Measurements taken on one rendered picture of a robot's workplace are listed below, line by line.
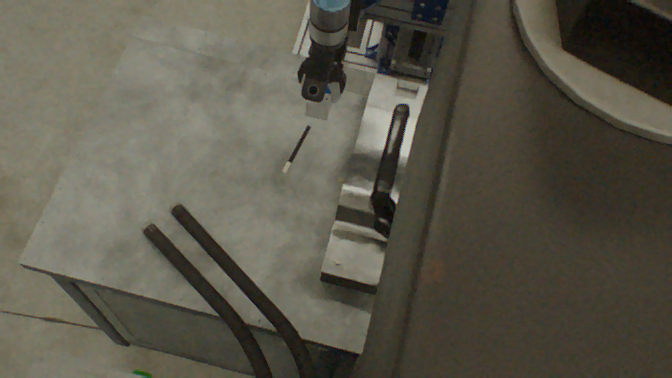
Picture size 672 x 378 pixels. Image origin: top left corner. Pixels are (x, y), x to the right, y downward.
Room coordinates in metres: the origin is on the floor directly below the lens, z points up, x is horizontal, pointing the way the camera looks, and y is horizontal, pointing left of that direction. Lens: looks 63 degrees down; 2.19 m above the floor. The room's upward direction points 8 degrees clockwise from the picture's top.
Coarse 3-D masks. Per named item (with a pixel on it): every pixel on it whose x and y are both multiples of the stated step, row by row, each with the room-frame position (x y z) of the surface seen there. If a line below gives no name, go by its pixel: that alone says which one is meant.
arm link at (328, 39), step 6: (306, 18) 0.86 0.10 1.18; (348, 24) 0.85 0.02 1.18; (312, 30) 0.83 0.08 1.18; (318, 30) 0.82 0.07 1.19; (342, 30) 0.83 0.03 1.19; (312, 36) 0.83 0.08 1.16; (318, 36) 0.82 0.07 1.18; (324, 36) 0.82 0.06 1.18; (330, 36) 0.82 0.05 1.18; (336, 36) 0.82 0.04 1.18; (342, 36) 0.83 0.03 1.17; (318, 42) 0.82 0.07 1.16; (324, 42) 0.82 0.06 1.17; (330, 42) 0.82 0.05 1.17; (336, 42) 0.82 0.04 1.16
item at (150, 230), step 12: (144, 228) 0.52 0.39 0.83; (156, 228) 0.52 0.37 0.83; (156, 240) 0.49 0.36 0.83; (168, 240) 0.50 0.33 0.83; (168, 252) 0.47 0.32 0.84; (180, 252) 0.47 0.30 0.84; (180, 264) 0.44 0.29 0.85; (192, 264) 0.45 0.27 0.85; (192, 276) 0.42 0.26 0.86; (204, 288) 0.40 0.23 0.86; (216, 300) 0.37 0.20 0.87
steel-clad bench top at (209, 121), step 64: (128, 64) 0.95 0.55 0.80; (192, 64) 0.98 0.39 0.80; (256, 64) 1.01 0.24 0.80; (128, 128) 0.77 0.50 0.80; (192, 128) 0.80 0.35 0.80; (256, 128) 0.82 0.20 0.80; (320, 128) 0.85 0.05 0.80; (64, 192) 0.59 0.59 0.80; (128, 192) 0.61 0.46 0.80; (192, 192) 0.63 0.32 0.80; (256, 192) 0.66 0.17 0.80; (320, 192) 0.68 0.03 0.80; (64, 256) 0.44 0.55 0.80; (128, 256) 0.46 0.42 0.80; (192, 256) 0.48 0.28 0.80; (256, 256) 0.50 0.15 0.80; (320, 256) 0.52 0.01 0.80; (256, 320) 0.36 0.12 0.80; (320, 320) 0.38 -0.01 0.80
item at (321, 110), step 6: (324, 96) 0.84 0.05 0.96; (330, 96) 0.84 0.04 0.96; (306, 102) 0.81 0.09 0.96; (312, 102) 0.82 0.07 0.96; (324, 102) 0.82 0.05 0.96; (330, 102) 0.83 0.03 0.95; (306, 108) 0.81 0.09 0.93; (312, 108) 0.81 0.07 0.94; (318, 108) 0.81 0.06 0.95; (324, 108) 0.81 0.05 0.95; (330, 108) 0.84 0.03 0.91; (306, 114) 0.81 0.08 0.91; (312, 114) 0.81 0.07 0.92; (318, 114) 0.81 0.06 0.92; (324, 114) 0.81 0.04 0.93
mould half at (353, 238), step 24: (384, 96) 0.91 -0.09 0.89; (384, 120) 0.84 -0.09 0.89; (408, 120) 0.85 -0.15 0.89; (360, 144) 0.77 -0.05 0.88; (384, 144) 0.78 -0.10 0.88; (408, 144) 0.79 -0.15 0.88; (360, 168) 0.70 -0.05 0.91; (360, 192) 0.63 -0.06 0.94; (336, 216) 0.59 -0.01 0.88; (360, 216) 0.59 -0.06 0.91; (336, 240) 0.54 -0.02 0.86; (360, 240) 0.55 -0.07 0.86; (384, 240) 0.56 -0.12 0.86; (360, 264) 0.50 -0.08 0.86; (360, 288) 0.46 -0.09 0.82
